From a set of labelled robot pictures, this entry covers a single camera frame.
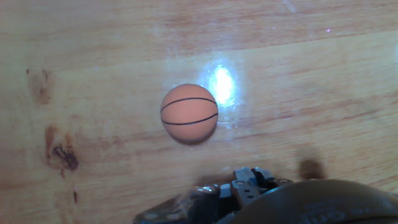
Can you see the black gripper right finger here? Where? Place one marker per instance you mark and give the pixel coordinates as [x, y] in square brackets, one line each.
[267, 183]

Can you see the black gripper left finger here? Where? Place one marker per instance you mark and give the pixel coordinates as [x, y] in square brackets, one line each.
[245, 189]

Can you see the small orange toy basketball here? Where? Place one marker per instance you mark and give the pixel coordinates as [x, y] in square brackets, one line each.
[189, 113]

